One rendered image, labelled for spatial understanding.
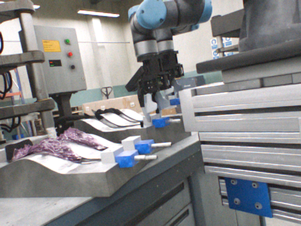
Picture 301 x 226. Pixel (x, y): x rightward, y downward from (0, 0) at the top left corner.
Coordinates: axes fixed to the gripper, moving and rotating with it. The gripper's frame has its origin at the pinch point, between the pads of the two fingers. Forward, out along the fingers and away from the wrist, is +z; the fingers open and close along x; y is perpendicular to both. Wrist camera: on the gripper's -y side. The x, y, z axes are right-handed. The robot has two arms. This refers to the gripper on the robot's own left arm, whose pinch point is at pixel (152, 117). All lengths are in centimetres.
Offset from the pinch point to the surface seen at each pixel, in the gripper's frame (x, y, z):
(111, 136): -6.9, -14.4, 4.8
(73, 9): 490, -645, -294
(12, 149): -34.5, -28.4, 1.3
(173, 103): 27.0, -9.2, -1.2
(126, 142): -19.8, 5.6, 3.5
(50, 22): 400, -651, -249
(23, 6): 2, -70, -59
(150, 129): -4.9, 2.1, 3.2
